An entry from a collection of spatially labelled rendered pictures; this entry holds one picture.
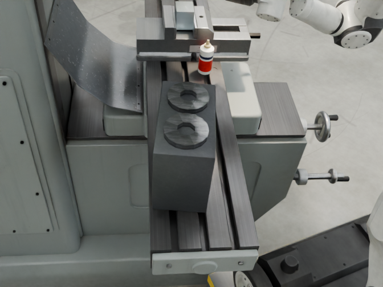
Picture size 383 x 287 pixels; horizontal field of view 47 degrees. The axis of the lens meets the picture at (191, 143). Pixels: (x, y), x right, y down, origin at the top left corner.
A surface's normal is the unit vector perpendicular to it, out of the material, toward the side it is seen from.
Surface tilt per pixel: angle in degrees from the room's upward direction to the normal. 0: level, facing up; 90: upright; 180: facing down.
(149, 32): 0
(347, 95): 0
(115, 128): 90
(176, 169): 90
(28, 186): 89
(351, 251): 0
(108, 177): 90
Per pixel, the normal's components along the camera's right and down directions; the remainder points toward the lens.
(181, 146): -0.23, 0.70
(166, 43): 0.09, 0.73
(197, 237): 0.07, -0.68
